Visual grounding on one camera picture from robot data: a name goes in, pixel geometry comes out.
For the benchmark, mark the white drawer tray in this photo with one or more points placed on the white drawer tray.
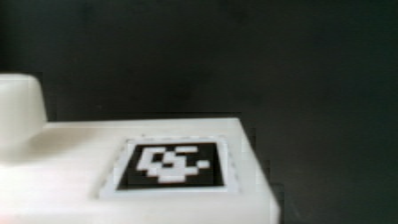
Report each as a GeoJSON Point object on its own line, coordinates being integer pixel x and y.
{"type": "Point", "coordinates": [125, 172]}

